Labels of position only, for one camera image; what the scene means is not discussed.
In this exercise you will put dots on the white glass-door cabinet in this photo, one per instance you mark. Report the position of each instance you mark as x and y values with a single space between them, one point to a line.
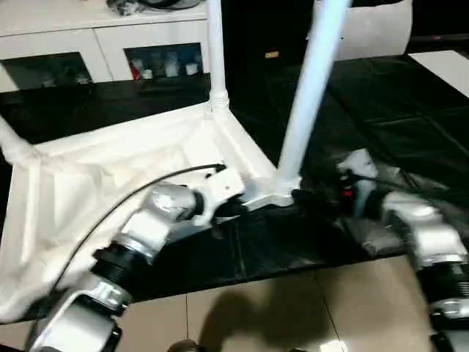
66 37

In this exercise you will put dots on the black robot foot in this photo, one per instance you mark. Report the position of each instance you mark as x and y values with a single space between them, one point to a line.
183 346

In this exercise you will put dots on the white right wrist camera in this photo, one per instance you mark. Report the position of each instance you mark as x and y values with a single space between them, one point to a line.
359 163

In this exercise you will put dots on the white flat sheet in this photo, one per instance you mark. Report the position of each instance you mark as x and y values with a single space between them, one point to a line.
451 70

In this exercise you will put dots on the small yellow label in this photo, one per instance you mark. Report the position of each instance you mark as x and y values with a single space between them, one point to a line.
272 54

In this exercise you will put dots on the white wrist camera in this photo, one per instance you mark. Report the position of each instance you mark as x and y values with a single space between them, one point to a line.
359 163
223 185

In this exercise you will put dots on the black table mat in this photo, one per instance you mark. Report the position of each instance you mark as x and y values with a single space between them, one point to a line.
388 117

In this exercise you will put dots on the black tall cabinet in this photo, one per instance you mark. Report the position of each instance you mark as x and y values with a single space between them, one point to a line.
256 33

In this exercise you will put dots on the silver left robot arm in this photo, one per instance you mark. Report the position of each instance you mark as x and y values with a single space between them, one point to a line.
146 227

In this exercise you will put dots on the white plastic table top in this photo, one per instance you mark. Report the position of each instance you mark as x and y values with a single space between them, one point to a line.
95 169

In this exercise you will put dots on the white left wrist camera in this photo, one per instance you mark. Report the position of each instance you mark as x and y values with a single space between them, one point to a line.
223 185

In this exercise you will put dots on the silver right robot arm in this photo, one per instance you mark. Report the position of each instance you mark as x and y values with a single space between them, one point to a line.
429 235

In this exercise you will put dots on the light grey cushion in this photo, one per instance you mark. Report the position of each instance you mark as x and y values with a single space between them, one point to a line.
374 29

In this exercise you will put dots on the white plastic table leg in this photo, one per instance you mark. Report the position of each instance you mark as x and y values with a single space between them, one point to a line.
311 81
15 143
217 51

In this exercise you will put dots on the grey carry case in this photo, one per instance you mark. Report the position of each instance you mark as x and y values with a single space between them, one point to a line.
146 4

